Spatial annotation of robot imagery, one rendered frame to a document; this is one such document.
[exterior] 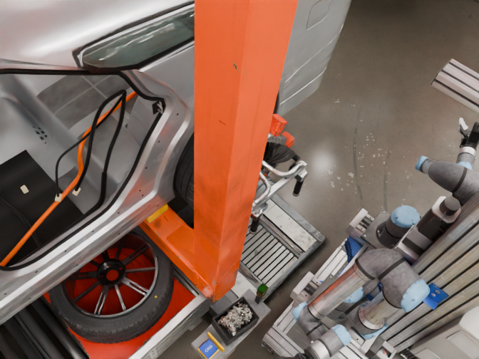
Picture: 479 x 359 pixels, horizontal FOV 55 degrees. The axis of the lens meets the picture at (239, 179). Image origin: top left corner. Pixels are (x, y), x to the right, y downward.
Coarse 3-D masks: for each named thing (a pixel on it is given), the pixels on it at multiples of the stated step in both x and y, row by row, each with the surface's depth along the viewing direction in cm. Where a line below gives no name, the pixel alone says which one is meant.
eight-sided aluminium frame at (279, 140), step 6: (270, 132) 230; (270, 138) 228; (276, 138) 236; (282, 138) 242; (276, 144) 254; (282, 144) 247; (270, 150) 259; (270, 156) 262; (264, 168) 267; (270, 174) 268
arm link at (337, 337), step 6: (330, 330) 166; (336, 330) 165; (342, 330) 165; (324, 336) 164; (330, 336) 163; (336, 336) 163; (342, 336) 163; (348, 336) 164; (324, 342) 162; (330, 342) 162; (336, 342) 162; (342, 342) 163; (348, 342) 164; (330, 348) 161; (336, 348) 162; (330, 354) 161
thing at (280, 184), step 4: (304, 164) 236; (296, 172) 233; (292, 176) 232; (280, 180) 230; (284, 180) 230; (288, 180) 231; (276, 184) 228; (280, 184) 228; (284, 184) 231; (272, 188) 227; (276, 188) 227; (280, 188) 230; (272, 192) 225; (268, 196) 224; (264, 200) 223; (260, 204) 223; (252, 208) 220; (256, 208) 221; (252, 212) 221
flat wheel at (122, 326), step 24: (120, 240) 269; (144, 240) 257; (96, 264) 250; (120, 264) 253; (168, 264) 251; (72, 288) 257; (144, 288) 245; (168, 288) 245; (72, 312) 233; (96, 312) 236; (144, 312) 236; (96, 336) 234; (120, 336) 238
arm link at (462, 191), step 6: (468, 168) 184; (468, 174) 181; (474, 174) 181; (462, 180) 180; (468, 180) 180; (474, 180) 180; (456, 186) 182; (462, 186) 181; (468, 186) 180; (474, 186) 180; (456, 192) 184; (462, 192) 182; (468, 192) 181; (474, 192) 180; (456, 198) 188; (462, 198) 185; (468, 198) 183; (462, 204) 187
